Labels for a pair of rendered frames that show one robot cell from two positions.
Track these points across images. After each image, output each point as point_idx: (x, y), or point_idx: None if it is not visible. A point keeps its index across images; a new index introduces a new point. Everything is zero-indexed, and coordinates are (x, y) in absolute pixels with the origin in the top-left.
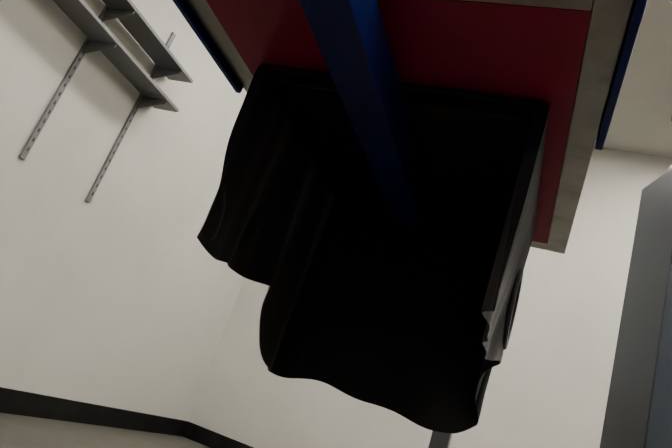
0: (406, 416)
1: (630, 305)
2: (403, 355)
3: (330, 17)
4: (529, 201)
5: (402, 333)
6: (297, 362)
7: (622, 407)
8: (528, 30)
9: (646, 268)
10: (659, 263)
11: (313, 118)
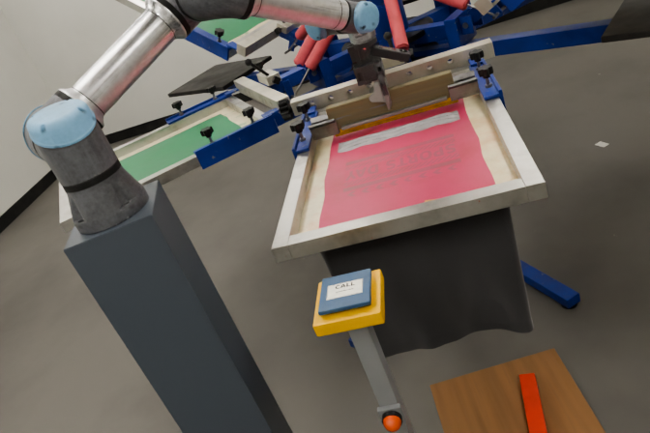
0: (417, 347)
1: (215, 319)
2: (422, 316)
3: None
4: None
5: (423, 303)
6: (509, 321)
7: (251, 378)
8: None
9: (201, 281)
10: (201, 270)
11: None
